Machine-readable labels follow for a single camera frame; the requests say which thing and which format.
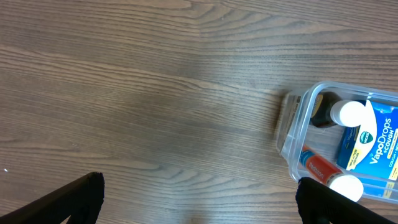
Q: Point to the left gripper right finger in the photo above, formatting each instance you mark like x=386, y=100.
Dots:
x=319, y=204

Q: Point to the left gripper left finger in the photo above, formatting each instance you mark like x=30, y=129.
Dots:
x=79, y=201

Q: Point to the orange bottle white cap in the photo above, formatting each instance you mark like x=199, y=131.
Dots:
x=345, y=184

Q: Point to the blue Vicks VapoDrops box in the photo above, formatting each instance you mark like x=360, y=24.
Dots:
x=371, y=148

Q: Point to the black bottle white cap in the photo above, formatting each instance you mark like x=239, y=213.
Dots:
x=330, y=109

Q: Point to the clear plastic container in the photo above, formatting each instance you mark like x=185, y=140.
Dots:
x=294, y=131

